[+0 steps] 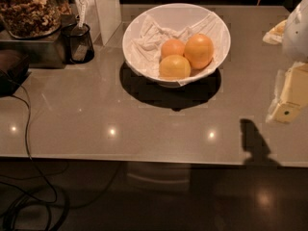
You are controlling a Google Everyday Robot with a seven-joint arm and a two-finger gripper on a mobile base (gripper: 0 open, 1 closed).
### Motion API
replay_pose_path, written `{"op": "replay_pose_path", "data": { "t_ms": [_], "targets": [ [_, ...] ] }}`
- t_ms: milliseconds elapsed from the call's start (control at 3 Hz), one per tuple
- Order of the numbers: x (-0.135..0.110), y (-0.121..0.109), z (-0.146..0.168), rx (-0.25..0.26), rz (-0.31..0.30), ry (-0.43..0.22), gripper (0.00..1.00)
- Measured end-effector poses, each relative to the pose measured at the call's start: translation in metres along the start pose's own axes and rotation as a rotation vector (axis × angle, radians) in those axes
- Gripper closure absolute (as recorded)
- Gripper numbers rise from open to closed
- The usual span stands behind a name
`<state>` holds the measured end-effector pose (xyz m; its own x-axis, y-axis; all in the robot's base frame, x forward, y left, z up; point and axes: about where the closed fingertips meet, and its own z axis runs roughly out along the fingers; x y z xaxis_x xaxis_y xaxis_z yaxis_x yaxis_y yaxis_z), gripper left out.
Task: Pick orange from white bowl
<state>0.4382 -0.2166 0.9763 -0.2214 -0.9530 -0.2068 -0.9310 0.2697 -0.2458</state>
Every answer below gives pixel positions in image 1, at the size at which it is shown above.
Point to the metal box stand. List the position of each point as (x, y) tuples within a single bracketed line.
[(45, 52)]

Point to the black device on table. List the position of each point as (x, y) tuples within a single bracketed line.
[(13, 70)]

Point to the white utensil in cup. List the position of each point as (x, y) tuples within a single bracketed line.
[(82, 13)]

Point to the white box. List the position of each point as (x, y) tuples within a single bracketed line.
[(103, 17)]

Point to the black mesh cup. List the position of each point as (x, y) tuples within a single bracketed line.
[(78, 48)]

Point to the glass jar of nuts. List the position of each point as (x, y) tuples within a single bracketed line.
[(28, 9)]

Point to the right large orange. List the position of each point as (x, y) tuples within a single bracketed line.
[(199, 51)]

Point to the white cloth in bowl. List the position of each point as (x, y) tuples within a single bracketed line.
[(150, 42)]

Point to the back left orange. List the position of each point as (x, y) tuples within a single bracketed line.
[(172, 46)]

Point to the front orange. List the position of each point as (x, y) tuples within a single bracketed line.
[(174, 67)]

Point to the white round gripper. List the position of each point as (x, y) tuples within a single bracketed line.
[(296, 33)]

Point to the white ceramic bowl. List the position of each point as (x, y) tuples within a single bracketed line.
[(174, 15)]

